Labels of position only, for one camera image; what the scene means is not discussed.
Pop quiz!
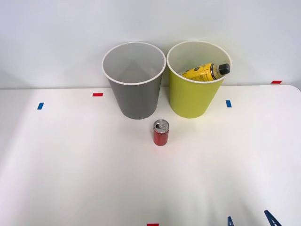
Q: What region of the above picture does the yellow-green plastic waste bin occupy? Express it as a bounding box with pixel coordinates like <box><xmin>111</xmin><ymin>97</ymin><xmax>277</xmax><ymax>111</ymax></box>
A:
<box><xmin>166</xmin><ymin>40</ymin><xmax>233</xmax><ymax>119</ymax></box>

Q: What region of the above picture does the grey plastic waste bin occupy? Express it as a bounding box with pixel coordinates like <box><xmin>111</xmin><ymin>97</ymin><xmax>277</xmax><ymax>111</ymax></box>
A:
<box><xmin>101</xmin><ymin>41</ymin><xmax>167</xmax><ymax>120</ymax></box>

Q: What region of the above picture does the red drink can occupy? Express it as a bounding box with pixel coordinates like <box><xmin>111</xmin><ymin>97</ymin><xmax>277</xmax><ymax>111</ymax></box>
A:
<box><xmin>153</xmin><ymin>119</ymin><xmax>170</xmax><ymax>147</ymax></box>

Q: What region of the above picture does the yellow bottle with black cap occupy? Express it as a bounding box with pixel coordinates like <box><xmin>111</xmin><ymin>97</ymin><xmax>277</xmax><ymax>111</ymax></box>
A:
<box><xmin>179</xmin><ymin>62</ymin><xmax>231</xmax><ymax>82</ymax></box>

